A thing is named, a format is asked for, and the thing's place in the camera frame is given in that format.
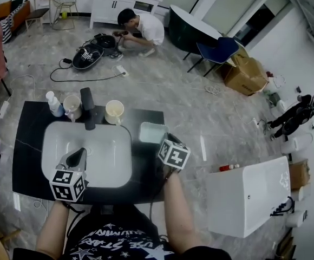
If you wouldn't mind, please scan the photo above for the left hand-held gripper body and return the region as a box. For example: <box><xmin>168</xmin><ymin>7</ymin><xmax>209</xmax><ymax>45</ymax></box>
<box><xmin>49</xmin><ymin>168</ymin><xmax>88</xmax><ymax>202</ymax></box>

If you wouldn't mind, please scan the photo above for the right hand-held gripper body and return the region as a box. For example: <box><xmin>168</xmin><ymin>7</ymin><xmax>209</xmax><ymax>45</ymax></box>
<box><xmin>157</xmin><ymin>132</ymin><xmax>192</xmax><ymax>180</ymax></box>

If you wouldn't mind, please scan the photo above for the pale green rectangular tray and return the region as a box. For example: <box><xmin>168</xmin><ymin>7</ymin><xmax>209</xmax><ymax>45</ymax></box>
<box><xmin>138</xmin><ymin>121</ymin><xmax>170</xmax><ymax>145</ymax></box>

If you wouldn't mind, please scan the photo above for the person's left forearm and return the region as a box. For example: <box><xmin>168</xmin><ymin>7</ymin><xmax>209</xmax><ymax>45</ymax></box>
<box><xmin>35</xmin><ymin>200</ymin><xmax>74</xmax><ymax>257</ymax></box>

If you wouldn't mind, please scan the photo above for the person's right forearm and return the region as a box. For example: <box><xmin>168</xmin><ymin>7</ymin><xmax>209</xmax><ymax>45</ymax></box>
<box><xmin>163</xmin><ymin>171</ymin><xmax>201</xmax><ymax>254</ymax></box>

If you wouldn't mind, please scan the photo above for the white sink basin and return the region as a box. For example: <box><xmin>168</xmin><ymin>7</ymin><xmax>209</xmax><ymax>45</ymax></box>
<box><xmin>41</xmin><ymin>121</ymin><xmax>133</xmax><ymax>189</ymax></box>

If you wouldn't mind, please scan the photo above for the black top vanity cabinet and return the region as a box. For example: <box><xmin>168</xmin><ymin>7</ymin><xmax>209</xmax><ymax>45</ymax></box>
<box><xmin>12</xmin><ymin>100</ymin><xmax>166</xmax><ymax>205</ymax></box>

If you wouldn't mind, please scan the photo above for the red bottle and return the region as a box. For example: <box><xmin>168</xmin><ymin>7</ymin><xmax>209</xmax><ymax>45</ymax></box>
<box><xmin>219</xmin><ymin>164</ymin><xmax>240</xmax><ymax>172</ymax></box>

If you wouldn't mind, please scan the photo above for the white pump bottle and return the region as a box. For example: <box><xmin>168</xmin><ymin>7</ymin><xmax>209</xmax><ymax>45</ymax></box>
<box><xmin>45</xmin><ymin>91</ymin><xmax>65</xmax><ymax>118</ymax></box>

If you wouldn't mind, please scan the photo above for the black sink faucet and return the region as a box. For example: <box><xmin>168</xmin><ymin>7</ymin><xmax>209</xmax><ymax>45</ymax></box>
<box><xmin>80</xmin><ymin>87</ymin><xmax>98</xmax><ymax>131</ymax></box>

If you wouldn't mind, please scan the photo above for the person's black star print shirt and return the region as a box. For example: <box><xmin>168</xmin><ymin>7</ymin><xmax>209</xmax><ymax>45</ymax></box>
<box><xmin>12</xmin><ymin>204</ymin><xmax>232</xmax><ymax>260</ymax></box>

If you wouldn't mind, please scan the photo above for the white bathtub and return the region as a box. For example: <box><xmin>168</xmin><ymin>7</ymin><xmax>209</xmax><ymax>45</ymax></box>
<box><xmin>205</xmin><ymin>155</ymin><xmax>292</xmax><ymax>239</ymax></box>

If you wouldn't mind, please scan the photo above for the white power strip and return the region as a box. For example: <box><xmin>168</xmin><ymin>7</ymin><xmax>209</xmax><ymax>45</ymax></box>
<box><xmin>112</xmin><ymin>65</ymin><xmax>130</xmax><ymax>78</ymax></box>
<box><xmin>0</xmin><ymin>101</ymin><xmax>10</xmax><ymax>119</ymax></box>

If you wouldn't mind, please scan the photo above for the open black case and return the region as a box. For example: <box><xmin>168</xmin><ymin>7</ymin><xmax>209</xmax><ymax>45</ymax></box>
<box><xmin>72</xmin><ymin>46</ymin><xmax>105</xmax><ymax>70</ymax></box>

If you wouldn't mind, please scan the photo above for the large cardboard box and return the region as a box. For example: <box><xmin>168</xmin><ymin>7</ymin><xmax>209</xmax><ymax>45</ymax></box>
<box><xmin>221</xmin><ymin>53</ymin><xmax>269</xmax><ymax>96</ymax></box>

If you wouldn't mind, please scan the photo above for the blue chair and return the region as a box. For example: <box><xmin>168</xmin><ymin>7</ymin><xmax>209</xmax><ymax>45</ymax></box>
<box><xmin>187</xmin><ymin>36</ymin><xmax>240</xmax><ymax>77</ymax></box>

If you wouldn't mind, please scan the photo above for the black bathtub faucet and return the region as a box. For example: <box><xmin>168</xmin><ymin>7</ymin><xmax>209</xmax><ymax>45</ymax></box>
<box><xmin>270</xmin><ymin>196</ymin><xmax>296</xmax><ymax>217</ymax></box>

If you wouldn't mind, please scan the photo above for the small cardboard box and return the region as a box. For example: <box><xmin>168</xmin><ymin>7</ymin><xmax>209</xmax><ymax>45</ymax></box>
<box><xmin>289</xmin><ymin>160</ymin><xmax>311</xmax><ymax>191</ymax></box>

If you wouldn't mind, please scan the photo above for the wooden stool chair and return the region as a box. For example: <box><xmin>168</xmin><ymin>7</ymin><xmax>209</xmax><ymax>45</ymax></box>
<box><xmin>25</xmin><ymin>0</ymin><xmax>51</xmax><ymax>34</ymax></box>

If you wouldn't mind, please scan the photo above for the sofa with orange cushions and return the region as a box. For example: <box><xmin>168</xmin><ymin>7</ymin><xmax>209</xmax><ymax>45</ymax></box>
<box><xmin>0</xmin><ymin>0</ymin><xmax>31</xmax><ymax>44</ymax></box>

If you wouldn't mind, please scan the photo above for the white cabinet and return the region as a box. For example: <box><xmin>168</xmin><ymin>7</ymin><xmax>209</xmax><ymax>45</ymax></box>
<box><xmin>89</xmin><ymin>0</ymin><xmax>163</xmax><ymax>30</ymax></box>

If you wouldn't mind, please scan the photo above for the cream cup with handle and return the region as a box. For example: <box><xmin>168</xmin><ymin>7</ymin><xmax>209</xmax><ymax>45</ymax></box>
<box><xmin>104</xmin><ymin>100</ymin><xmax>125</xmax><ymax>126</ymax></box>

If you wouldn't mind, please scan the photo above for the white cable coil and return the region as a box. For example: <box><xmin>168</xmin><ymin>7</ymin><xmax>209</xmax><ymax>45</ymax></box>
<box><xmin>204</xmin><ymin>84</ymin><xmax>224</xmax><ymax>95</ymax></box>

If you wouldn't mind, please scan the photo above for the black power cable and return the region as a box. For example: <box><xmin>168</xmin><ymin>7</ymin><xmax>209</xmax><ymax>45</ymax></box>
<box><xmin>50</xmin><ymin>58</ymin><xmax>125</xmax><ymax>83</ymax></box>

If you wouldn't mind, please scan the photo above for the gold wire chair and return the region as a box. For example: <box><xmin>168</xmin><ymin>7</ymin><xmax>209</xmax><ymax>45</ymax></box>
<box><xmin>49</xmin><ymin>0</ymin><xmax>80</xmax><ymax>31</ymax></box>

